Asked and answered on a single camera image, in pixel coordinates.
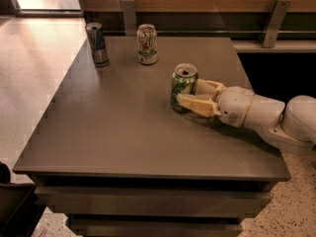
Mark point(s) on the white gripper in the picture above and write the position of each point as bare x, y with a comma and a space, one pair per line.
234, 105

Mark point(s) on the green soda can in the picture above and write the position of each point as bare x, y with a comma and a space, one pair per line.
184, 80

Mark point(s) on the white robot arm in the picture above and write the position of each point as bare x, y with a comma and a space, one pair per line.
289, 127

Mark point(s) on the white soda can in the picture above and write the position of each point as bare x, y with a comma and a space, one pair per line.
147, 44

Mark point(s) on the blue silver energy drink can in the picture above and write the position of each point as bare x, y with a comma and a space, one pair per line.
97, 43

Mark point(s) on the grey drawer cabinet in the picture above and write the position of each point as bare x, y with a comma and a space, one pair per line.
111, 154

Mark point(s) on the dark object at bottom left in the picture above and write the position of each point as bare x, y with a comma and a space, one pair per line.
20, 207

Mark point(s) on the left metal wall bracket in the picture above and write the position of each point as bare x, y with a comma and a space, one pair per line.
129, 17

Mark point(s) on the metal wall bracket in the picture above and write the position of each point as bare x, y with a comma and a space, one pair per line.
276, 18
129, 17

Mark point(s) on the right metal wall bracket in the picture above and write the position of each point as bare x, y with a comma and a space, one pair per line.
276, 18

